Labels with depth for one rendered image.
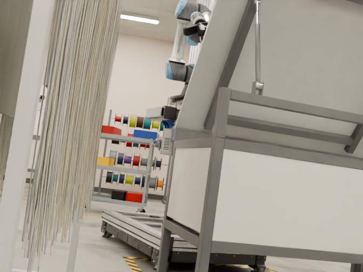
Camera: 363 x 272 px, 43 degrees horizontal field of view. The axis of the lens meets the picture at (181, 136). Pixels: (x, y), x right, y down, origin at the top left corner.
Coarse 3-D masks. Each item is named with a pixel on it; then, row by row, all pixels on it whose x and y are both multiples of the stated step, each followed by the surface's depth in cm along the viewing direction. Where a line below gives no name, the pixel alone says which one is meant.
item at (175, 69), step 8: (176, 8) 316; (184, 8) 307; (192, 8) 308; (176, 16) 312; (184, 16) 308; (184, 24) 311; (176, 32) 315; (176, 40) 314; (184, 40) 314; (176, 48) 315; (184, 48) 316; (176, 56) 315; (168, 64) 316; (176, 64) 315; (184, 64) 318; (168, 72) 315; (176, 72) 316; (184, 72) 317; (176, 80) 322
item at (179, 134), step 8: (176, 128) 237; (176, 136) 237; (184, 136) 238; (192, 136) 239; (200, 136) 240; (208, 136) 242; (264, 144) 251; (272, 144) 252; (312, 152) 259; (320, 152) 260
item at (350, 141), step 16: (352, 0) 211; (240, 32) 211; (240, 48) 216; (224, 80) 224; (208, 112) 236; (208, 128) 238; (256, 128) 243; (272, 128) 244; (288, 128) 246; (304, 128) 251; (352, 144) 259
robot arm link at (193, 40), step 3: (195, 33) 278; (189, 36) 280; (192, 36) 279; (195, 36) 279; (186, 39) 283; (189, 39) 281; (192, 39) 280; (195, 39) 280; (198, 39) 280; (186, 42) 283; (189, 42) 281; (192, 42) 281; (195, 42) 281; (198, 42) 283; (192, 45) 282; (195, 45) 283
